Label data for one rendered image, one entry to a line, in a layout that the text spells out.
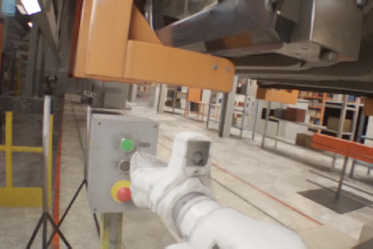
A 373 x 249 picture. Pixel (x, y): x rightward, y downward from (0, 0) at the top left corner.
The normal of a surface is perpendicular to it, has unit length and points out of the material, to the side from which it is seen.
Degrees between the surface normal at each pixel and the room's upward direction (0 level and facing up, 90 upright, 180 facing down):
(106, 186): 90
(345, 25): 90
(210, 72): 90
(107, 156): 90
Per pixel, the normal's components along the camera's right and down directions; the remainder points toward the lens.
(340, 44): 0.43, 0.17
